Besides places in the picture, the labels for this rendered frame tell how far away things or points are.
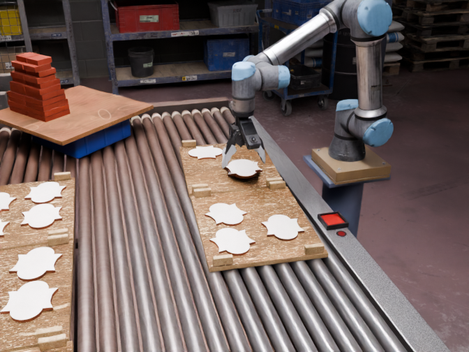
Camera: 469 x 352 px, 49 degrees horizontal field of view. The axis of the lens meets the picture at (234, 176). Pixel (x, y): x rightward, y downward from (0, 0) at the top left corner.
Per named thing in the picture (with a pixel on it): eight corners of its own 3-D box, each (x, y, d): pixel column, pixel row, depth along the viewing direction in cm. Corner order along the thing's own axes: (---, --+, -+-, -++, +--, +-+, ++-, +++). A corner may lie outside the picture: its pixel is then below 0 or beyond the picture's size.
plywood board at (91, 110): (79, 89, 255) (79, 85, 254) (153, 108, 230) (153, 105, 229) (-13, 118, 219) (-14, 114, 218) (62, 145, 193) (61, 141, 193)
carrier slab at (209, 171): (260, 144, 220) (260, 140, 219) (285, 189, 184) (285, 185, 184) (179, 149, 215) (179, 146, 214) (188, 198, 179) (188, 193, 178)
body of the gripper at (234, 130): (248, 137, 179) (249, 104, 174) (257, 146, 172) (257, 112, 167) (227, 139, 177) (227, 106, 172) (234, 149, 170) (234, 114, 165)
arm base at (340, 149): (351, 144, 220) (354, 123, 215) (373, 158, 207) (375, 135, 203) (321, 150, 215) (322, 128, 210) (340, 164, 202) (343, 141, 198)
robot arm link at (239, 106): (257, 99, 164) (234, 102, 162) (257, 113, 166) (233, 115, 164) (250, 93, 171) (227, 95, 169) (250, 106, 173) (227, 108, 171)
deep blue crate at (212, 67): (242, 61, 639) (242, 31, 622) (250, 69, 604) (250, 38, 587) (202, 63, 630) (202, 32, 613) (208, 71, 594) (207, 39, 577)
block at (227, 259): (232, 260, 144) (232, 253, 143) (234, 265, 143) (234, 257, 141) (211, 263, 143) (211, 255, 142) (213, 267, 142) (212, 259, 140)
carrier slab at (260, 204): (287, 190, 184) (287, 186, 183) (328, 257, 148) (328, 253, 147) (190, 200, 178) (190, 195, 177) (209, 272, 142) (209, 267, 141)
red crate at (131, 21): (173, 23, 597) (172, -2, 585) (180, 31, 559) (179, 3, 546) (116, 26, 582) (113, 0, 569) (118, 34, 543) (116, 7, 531)
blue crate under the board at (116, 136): (86, 121, 244) (84, 100, 239) (133, 135, 228) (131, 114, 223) (30, 142, 221) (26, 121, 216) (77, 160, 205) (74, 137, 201)
